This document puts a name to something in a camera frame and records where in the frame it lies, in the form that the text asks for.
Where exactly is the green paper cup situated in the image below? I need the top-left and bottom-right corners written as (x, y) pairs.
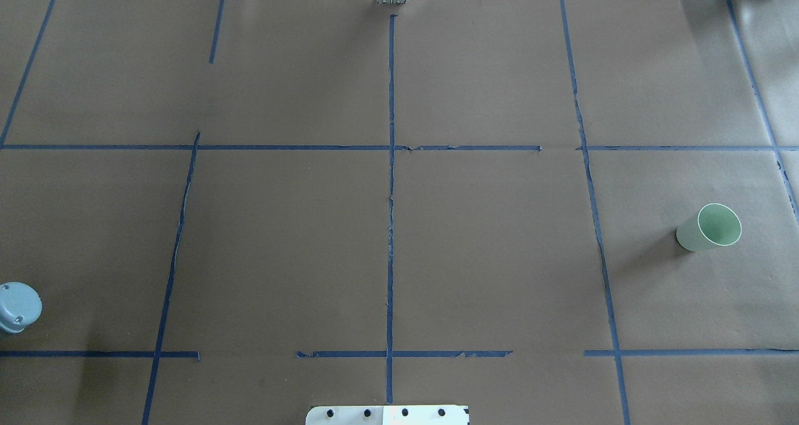
top-left (675, 203), bottom-right (742, 252)

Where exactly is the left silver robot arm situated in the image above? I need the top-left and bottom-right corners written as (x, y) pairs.
top-left (1, 281), bottom-right (42, 334)

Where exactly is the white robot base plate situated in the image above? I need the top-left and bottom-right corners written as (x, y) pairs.
top-left (305, 404), bottom-right (470, 424)

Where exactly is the brown paper table cover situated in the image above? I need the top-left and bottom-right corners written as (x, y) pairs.
top-left (2, 0), bottom-right (797, 424)

